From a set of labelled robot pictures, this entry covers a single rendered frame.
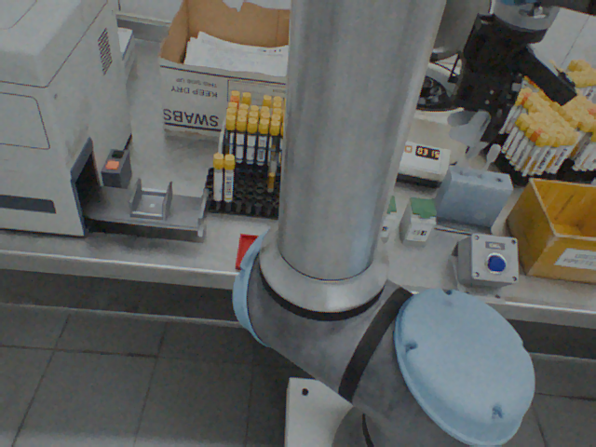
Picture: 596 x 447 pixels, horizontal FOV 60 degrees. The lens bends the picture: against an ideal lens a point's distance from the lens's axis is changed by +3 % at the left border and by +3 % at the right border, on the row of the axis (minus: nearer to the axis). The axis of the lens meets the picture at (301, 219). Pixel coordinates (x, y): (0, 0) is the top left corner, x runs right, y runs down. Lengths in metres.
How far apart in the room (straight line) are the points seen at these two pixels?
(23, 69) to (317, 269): 0.42
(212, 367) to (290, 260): 1.29
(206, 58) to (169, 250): 0.49
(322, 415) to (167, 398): 1.05
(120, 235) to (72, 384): 0.94
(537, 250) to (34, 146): 0.74
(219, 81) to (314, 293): 0.60
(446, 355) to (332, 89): 0.23
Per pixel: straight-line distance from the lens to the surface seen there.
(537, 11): 0.72
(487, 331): 0.46
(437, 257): 0.87
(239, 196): 0.85
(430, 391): 0.41
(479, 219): 0.93
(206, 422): 1.61
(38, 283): 1.59
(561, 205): 1.00
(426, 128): 0.98
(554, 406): 1.95
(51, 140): 0.72
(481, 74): 0.75
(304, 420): 0.63
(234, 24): 1.20
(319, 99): 0.30
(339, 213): 0.35
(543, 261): 0.90
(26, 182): 0.78
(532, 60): 0.78
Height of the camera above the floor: 1.48
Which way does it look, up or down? 44 degrees down
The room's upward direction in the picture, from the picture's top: 11 degrees clockwise
